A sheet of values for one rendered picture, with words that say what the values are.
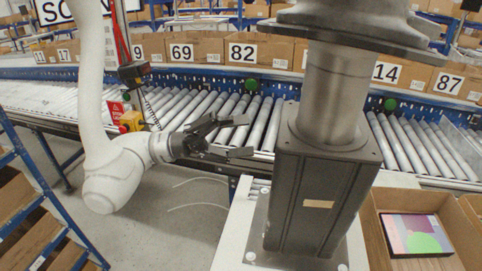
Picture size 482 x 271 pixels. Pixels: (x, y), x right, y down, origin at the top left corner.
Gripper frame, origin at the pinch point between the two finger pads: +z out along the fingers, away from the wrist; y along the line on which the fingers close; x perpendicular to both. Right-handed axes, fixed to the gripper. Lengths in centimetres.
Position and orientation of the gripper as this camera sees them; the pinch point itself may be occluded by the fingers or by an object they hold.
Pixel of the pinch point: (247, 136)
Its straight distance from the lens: 61.0
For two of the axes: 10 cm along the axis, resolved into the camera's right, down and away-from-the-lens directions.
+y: -1.3, -6.0, -7.9
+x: -0.5, -7.9, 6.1
